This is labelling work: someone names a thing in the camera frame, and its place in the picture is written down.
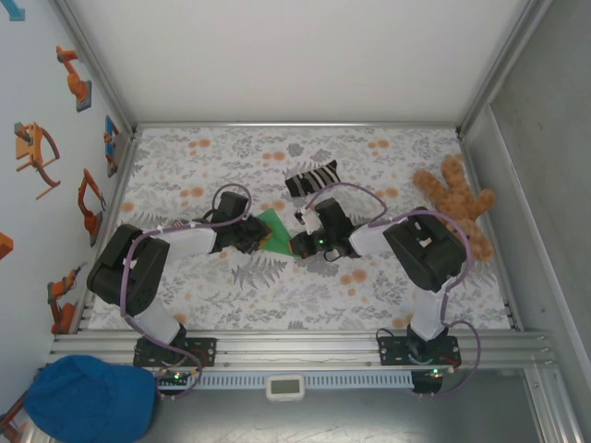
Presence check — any green cloth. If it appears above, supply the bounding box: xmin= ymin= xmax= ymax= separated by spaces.
xmin=256 ymin=207 xmax=299 ymax=258

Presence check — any floral patterned tablecloth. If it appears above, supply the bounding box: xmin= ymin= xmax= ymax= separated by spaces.
xmin=87 ymin=126 xmax=513 ymax=331

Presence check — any black white striped sock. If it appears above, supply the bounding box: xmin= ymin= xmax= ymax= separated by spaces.
xmin=285 ymin=159 xmax=342 ymax=198

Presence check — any white digital timer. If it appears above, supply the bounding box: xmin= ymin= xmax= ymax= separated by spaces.
xmin=265 ymin=374 xmax=306 ymax=402

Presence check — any green circuit board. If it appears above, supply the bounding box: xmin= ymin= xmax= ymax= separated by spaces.
xmin=158 ymin=368 xmax=195 ymax=387
xmin=413 ymin=367 xmax=452 ymax=394

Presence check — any blue orange machine sticker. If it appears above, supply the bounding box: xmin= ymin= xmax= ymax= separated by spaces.
xmin=103 ymin=114 xmax=122 ymax=178

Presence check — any brown plush toy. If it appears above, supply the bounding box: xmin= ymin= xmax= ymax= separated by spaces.
xmin=412 ymin=154 xmax=496 ymax=265

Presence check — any blue baseball cap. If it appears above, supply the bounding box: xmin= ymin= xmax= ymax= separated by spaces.
xmin=23 ymin=353 xmax=161 ymax=442

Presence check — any orange claw gripper sticker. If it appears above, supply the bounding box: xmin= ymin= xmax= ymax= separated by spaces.
xmin=13 ymin=122 xmax=62 ymax=200

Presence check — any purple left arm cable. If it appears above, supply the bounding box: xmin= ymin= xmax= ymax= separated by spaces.
xmin=118 ymin=183 xmax=254 ymax=402

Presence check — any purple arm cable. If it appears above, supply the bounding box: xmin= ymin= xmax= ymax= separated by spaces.
xmin=304 ymin=182 xmax=484 ymax=401
xmin=118 ymin=183 xmax=254 ymax=402

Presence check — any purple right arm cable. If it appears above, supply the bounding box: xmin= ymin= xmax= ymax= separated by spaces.
xmin=304 ymin=182 xmax=484 ymax=401

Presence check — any wide aluminium frame rail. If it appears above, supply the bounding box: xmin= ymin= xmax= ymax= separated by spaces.
xmin=49 ymin=328 xmax=555 ymax=370

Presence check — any thin aluminium frame rail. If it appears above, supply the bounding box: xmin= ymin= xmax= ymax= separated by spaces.
xmin=133 ymin=121 xmax=463 ymax=131

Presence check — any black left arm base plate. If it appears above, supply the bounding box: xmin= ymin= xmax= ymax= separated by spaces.
xmin=133 ymin=336 xmax=218 ymax=368

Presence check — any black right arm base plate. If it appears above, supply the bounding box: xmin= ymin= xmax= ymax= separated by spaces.
xmin=378 ymin=335 xmax=461 ymax=368

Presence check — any aluminium side frame rail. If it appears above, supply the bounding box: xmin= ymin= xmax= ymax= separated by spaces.
xmin=76 ymin=131 xmax=140 ymax=334
xmin=457 ymin=131 xmax=524 ymax=332

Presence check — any slotted white cable duct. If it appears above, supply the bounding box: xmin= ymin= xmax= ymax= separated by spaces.
xmin=191 ymin=372 xmax=415 ymax=389

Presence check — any aluminium frame post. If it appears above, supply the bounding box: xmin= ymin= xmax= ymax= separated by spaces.
xmin=50 ymin=0 xmax=139 ymax=135
xmin=455 ymin=0 xmax=555 ymax=136

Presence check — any orange grey wall sticker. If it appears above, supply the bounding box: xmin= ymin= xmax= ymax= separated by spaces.
xmin=0 ymin=394 xmax=27 ymax=442

